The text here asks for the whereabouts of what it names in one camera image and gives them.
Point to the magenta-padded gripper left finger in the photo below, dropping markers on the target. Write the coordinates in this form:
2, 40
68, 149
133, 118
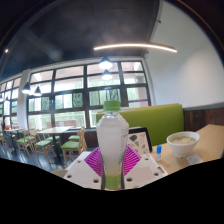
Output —
78, 171

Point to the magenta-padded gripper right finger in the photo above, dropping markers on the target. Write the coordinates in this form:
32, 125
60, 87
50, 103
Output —
146, 170

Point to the clear green-capped drink bottle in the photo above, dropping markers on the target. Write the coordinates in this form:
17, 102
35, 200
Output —
112, 140

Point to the small blue-capped white bottle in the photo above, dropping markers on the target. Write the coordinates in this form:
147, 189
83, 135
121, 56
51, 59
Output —
158, 154

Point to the group of green-seated wooden chairs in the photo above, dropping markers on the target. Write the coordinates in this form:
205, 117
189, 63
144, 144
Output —
71, 145

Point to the sticker-covered black laptop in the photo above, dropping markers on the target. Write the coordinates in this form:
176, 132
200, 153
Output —
140, 141

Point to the white bowl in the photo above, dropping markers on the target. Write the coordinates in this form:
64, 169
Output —
182, 146

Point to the wooden dining table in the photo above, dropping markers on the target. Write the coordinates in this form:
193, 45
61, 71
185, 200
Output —
55, 130

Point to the small white packet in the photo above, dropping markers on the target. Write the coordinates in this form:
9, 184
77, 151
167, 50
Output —
194, 159

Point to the green upholstered bench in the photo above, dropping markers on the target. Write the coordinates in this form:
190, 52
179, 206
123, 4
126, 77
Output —
160, 120

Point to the large black-framed window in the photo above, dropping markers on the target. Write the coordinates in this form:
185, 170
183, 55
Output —
70, 85

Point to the group of pendant lamps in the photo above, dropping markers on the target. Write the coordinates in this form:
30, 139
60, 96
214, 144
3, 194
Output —
105, 63

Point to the long linear ceiling light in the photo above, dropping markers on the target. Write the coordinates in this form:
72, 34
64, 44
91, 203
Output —
136, 45

